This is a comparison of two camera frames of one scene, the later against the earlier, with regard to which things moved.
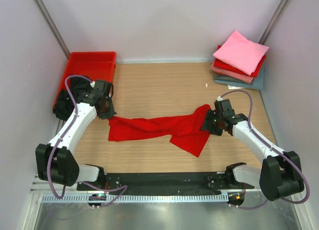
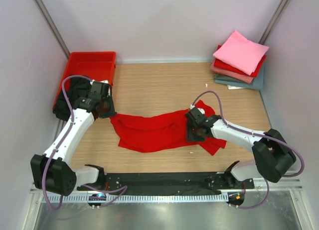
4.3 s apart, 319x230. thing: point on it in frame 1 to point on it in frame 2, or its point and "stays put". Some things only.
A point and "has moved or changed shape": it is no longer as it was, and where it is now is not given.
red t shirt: x=184 y=130 has moved or changed shape
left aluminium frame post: x=49 y=21 stays put
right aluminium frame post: x=278 y=12 stays put
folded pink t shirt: x=241 y=54 stays put
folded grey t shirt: x=257 y=83 stays put
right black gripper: x=208 y=124 to x=190 y=136
